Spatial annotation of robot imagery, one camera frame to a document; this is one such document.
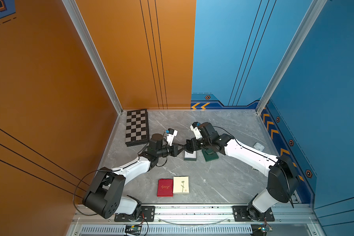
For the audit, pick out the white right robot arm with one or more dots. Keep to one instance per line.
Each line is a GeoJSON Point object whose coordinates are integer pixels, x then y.
{"type": "Point", "coordinates": [282, 176]}

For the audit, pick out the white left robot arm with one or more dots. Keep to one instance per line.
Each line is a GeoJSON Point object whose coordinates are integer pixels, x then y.
{"type": "Point", "coordinates": [105, 194]}

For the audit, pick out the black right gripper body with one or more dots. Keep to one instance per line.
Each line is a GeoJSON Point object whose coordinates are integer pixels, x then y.
{"type": "Point", "coordinates": [197, 144]}

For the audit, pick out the silver aluminium corner post right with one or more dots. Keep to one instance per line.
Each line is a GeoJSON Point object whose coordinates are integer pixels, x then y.
{"type": "Point", "coordinates": [304, 28]}

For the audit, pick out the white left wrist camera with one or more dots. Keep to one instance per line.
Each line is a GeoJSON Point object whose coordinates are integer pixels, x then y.
{"type": "Point", "coordinates": [170, 135]}

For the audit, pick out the silver aluminium corner post left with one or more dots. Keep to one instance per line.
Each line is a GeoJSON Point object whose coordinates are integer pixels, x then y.
{"type": "Point", "coordinates": [83, 32]}

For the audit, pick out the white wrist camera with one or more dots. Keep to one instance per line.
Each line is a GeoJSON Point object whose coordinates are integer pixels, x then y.
{"type": "Point", "coordinates": [170, 135]}
{"type": "Point", "coordinates": [195, 129]}

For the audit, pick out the white earbuds case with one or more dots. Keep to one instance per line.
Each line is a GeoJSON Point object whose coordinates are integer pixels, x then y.
{"type": "Point", "coordinates": [258, 146]}

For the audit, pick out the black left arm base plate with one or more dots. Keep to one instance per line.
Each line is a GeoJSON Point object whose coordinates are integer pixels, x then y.
{"type": "Point", "coordinates": [147, 213]}

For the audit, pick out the cream booklet with flower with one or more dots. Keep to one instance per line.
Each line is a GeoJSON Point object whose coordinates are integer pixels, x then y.
{"type": "Point", "coordinates": [181, 185]}

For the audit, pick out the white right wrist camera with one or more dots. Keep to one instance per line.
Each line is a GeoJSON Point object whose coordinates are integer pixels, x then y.
{"type": "Point", "coordinates": [195, 129]}

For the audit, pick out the green jewelry box lid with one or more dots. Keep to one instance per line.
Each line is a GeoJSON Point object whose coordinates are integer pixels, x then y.
{"type": "Point", "coordinates": [209, 155]}

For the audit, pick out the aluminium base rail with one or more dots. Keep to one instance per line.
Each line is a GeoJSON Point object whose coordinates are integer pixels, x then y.
{"type": "Point", "coordinates": [200, 220]}

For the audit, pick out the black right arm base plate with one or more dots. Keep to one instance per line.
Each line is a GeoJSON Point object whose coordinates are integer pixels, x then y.
{"type": "Point", "coordinates": [249, 213]}

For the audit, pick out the silver aluminium corner post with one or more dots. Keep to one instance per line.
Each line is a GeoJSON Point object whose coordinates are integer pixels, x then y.
{"type": "Point", "coordinates": [304, 28]}
{"type": "Point", "coordinates": [83, 32]}

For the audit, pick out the green circuit board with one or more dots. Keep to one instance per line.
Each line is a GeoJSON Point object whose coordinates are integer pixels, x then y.
{"type": "Point", "coordinates": [260, 230]}
{"type": "Point", "coordinates": [133, 230]}

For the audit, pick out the black and silver chessboard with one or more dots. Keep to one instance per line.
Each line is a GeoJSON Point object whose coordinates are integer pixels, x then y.
{"type": "Point", "coordinates": [137, 130]}

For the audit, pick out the left green circuit board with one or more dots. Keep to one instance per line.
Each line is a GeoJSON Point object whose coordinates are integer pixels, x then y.
{"type": "Point", "coordinates": [133, 230]}

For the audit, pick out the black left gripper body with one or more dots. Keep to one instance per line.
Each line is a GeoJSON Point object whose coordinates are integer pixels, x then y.
{"type": "Point", "coordinates": [166, 151]}

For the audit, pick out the right green circuit board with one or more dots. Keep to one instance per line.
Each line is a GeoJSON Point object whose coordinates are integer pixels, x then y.
{"type": "Point", "coordinates": [260, 230]}

